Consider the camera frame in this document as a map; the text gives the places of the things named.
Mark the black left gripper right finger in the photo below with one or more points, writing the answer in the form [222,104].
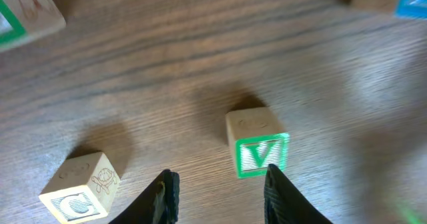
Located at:
[284,204]

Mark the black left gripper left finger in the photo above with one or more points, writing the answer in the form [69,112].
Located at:
[157,204]

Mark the yellow C wooden block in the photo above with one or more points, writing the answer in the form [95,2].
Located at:
[82,189]

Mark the green V wooden block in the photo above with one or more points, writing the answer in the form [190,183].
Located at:
[256,139]

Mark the green Z wooden block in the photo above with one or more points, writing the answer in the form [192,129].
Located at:
[23,21]

